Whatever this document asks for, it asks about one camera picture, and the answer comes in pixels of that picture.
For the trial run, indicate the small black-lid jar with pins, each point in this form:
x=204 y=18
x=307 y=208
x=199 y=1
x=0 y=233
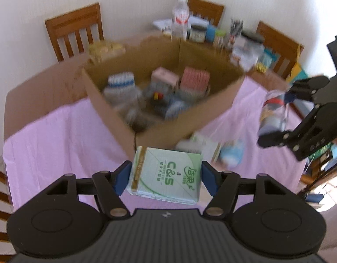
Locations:
x=197 y=33

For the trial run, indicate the blue round toy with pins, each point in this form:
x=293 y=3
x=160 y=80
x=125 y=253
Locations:
x=231 y=153

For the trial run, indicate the wooden chair right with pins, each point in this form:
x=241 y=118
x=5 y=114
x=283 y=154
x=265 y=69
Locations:
x=206 y=10

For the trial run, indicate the cardboard box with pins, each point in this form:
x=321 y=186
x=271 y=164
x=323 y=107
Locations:
x=139 y=111

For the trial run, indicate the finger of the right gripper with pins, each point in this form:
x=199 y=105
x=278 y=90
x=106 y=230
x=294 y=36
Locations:
x=292 y=134
x=305 y=89

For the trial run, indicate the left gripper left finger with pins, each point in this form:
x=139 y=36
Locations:
x=109 y=186

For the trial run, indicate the large black-lid plastic jar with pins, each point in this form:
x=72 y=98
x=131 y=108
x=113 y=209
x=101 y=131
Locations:
x=247 y=49

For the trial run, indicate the pink cosmetic box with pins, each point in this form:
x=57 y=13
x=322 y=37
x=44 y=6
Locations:
x=164 y=76

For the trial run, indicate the blue small container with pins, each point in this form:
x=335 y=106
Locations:
x=210 y=33

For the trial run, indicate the wooden chair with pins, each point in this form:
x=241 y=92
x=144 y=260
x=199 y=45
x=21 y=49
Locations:
x=60 y=27
x=206 y=10

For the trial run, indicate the pink table cloth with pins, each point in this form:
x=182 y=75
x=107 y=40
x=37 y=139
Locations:
x=73 y=139

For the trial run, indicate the green tissue pack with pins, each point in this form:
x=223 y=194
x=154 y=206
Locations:
x=166 y=175

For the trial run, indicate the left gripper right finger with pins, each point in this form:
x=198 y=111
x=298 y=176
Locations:
x=223 y=187

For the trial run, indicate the grey toy elephant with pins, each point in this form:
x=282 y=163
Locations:
x=155 y=94

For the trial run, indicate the clear capsule jar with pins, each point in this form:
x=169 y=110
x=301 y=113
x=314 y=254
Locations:
x=274 y=113

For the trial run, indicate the white medical swab container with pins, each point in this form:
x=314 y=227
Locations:
x=200 y=144

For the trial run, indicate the clear plastic water bottle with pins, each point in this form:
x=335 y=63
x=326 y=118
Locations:
x=179 y=27

